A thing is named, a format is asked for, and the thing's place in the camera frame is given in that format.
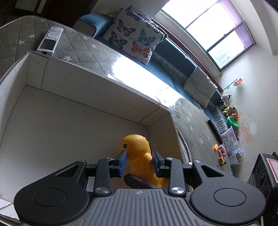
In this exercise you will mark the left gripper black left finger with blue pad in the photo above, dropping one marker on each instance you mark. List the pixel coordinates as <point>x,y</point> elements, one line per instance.
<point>61,197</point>

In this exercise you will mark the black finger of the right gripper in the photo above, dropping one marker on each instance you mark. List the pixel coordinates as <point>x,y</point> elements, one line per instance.
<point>144,183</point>

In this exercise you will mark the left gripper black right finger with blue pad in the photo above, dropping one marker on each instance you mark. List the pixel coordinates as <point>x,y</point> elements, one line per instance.
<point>218,197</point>

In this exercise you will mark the orange rubber duck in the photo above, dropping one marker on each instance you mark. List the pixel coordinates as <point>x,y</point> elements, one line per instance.
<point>139,155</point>

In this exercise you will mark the small toy truck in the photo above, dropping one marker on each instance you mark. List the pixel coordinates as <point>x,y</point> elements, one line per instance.
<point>222,161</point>

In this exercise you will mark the pink toy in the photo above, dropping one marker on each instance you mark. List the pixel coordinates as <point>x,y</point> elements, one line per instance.
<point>221,151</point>

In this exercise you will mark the black speaker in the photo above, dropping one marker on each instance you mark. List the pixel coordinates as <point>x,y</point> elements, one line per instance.
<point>264,174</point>

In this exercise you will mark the clear plastic storage box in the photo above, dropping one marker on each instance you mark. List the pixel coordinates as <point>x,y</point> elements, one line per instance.
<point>233,147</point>

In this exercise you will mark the green plastic bowl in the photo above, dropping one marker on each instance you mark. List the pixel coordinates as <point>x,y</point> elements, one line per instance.
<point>231,122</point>

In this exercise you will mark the white cardboard box dark outside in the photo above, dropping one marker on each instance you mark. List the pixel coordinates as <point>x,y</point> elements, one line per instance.
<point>54,113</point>

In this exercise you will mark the pile of plush toys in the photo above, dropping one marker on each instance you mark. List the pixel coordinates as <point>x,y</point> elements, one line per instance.
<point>228,111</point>

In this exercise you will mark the grey white cushion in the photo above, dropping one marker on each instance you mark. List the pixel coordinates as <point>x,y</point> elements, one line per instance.
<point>200,87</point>

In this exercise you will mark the blue sofa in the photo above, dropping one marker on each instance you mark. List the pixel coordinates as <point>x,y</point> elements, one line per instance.
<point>168,62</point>

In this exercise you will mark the butterfly print pillow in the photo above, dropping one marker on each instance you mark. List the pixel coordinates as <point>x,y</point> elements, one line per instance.
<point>134,33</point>

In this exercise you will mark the silver remote control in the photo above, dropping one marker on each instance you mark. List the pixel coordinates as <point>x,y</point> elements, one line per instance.
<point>50,41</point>

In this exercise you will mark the grey star quilted mat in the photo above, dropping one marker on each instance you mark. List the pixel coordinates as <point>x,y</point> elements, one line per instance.
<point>23,35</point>

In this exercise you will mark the window with green frame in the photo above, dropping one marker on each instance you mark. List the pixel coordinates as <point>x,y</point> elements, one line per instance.
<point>215,26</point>

